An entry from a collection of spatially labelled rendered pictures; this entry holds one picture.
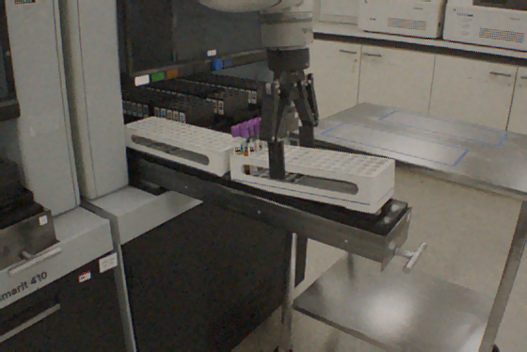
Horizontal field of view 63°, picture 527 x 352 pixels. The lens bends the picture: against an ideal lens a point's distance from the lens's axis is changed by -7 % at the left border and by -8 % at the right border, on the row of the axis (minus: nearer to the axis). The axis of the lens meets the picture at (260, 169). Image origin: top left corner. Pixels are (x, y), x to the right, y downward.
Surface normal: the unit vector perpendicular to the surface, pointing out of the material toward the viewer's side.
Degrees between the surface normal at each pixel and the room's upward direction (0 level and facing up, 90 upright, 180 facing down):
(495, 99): 90
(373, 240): 90
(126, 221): 90
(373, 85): 90
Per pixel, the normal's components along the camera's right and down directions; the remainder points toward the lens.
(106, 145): 0.82, 0.23
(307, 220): -0.57, 0.30
